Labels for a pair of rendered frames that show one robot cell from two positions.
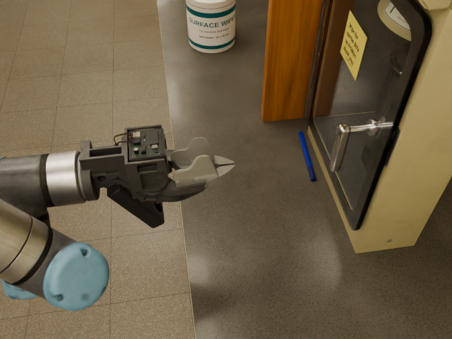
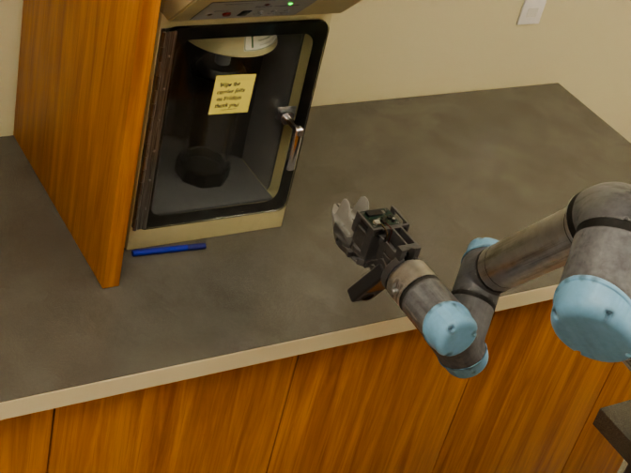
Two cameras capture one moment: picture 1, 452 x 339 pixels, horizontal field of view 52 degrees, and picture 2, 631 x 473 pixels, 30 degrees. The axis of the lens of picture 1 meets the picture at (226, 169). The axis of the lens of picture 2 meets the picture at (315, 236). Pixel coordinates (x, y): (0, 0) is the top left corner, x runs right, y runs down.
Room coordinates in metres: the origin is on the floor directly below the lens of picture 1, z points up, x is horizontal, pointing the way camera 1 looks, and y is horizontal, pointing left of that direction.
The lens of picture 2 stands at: (1.29, 1.43, 2.24)
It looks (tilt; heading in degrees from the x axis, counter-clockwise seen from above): 35 degrees down; 241
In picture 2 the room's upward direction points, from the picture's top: 15 degrees clockwise
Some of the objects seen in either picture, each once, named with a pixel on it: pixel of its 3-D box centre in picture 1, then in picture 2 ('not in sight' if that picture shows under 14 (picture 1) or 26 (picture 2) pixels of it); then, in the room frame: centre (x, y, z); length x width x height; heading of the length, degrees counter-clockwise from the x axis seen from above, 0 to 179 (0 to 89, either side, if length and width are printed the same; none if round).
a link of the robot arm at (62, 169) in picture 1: (70, 176); (409, 284); (0.43, 0.22, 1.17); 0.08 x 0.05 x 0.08; 9
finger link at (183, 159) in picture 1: (201, 153); (344, 213); (0.47, 0.04, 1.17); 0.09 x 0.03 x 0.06; 99
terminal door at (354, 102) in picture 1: (349, 87); (231, 127); (0.60, -0.20, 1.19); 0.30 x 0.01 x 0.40; 9
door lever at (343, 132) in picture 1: (350, 146); (289, 142); (0.49, -0.19, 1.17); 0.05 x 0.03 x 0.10; 99
